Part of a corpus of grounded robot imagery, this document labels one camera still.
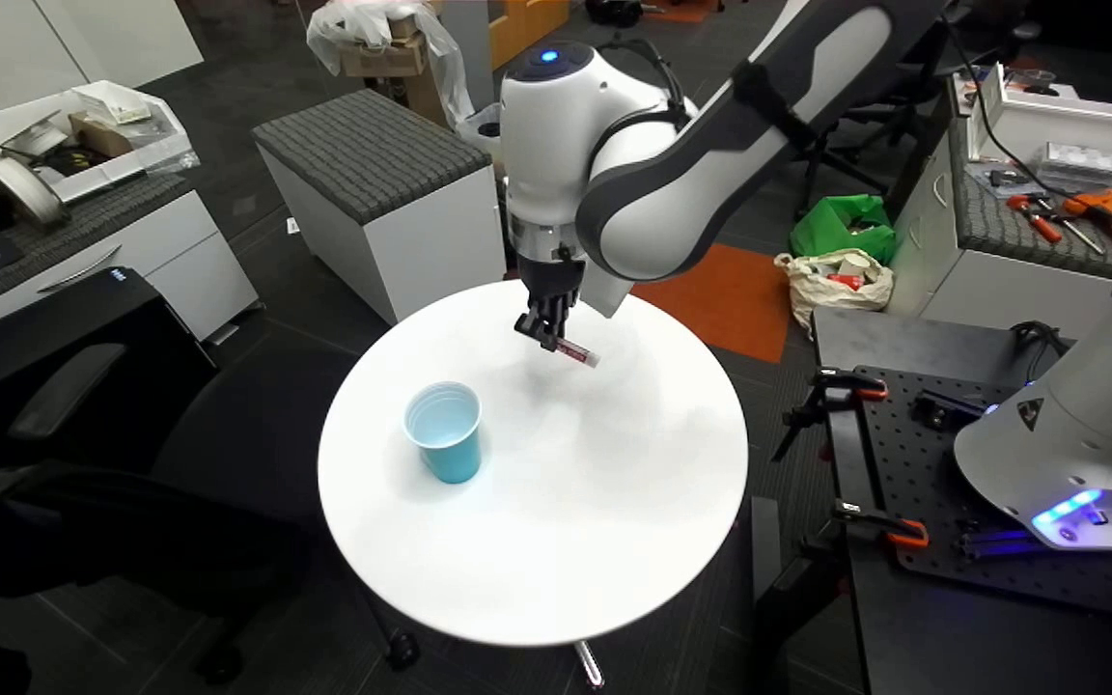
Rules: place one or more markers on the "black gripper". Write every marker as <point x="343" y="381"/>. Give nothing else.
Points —
<point x="549" y="280"/>

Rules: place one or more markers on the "red and white marker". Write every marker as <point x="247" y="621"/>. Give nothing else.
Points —
<point x="577" y="353"/>

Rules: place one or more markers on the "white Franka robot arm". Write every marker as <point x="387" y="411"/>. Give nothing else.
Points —
<point x="657" y="179"/>

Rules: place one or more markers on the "light blue plastic cup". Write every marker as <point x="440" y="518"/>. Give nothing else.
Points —
<point x="454" y="448"/>

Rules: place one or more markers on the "white cabinet grey cushion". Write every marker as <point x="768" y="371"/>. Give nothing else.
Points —
<point x="374" y="193"/>

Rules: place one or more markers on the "white tote bag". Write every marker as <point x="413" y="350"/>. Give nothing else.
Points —
<point x="840" y="290"/>

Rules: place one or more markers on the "black clamp orange tips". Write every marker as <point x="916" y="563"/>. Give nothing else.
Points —
<point x="840" y="389"/>
<point x="886" y="528"/>

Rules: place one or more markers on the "green bag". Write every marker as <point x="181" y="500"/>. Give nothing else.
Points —
<point x="848" y="228"/>

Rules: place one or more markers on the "white plastic bag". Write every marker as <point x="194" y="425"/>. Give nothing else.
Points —
<point x="350" y="34"/>

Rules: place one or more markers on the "white drawer desk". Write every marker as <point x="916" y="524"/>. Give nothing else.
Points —
<point x="132" y="256"/>

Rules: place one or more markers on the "black perforated breadboard plate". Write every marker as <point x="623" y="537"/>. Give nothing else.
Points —
<point x="953" y="515"/>

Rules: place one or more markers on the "white cabinet with tools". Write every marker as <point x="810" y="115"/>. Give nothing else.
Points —
<point x="1003" y="276"/>

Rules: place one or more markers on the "black office chair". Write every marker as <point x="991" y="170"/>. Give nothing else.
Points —
<point x="104" y="503"/>

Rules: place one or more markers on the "white tray with clutter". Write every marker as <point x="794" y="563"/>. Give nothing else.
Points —
<point x="65" y="128"/>

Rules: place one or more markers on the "beige tape roll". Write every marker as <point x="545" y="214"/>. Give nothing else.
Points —
<point x="18" y="192"/>

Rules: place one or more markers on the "small white box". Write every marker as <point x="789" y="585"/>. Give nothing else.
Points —
<point x="1081" y="165"/>

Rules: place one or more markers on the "orange hand tool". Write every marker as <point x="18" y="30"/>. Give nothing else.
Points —
<point x="1103" y="214"/>

